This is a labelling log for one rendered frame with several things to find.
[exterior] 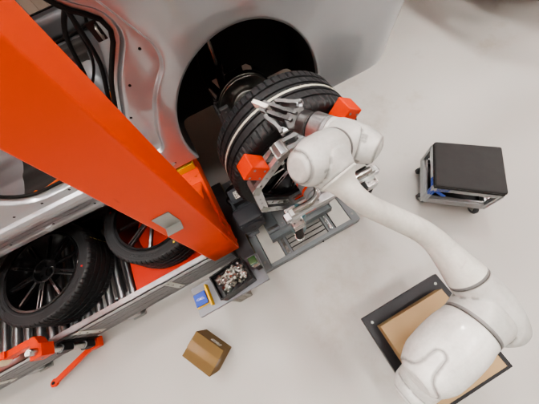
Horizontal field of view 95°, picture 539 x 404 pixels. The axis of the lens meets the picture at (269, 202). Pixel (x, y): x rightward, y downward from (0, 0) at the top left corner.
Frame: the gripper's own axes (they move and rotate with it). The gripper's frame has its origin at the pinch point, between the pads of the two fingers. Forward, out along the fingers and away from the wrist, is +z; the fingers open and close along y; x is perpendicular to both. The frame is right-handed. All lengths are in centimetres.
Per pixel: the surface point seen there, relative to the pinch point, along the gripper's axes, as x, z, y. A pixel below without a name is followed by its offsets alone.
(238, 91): -31, 45, 16
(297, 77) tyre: -15.6, 5.5, 23.2
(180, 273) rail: -62, 36, -92
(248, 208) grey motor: -75, 28, -36
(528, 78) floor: -188, -75, 190
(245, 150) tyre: -12.4, 5.7, -13.8
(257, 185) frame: -21.5, -1.9, -22.7
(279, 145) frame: -13.0, -6.2, -6.1
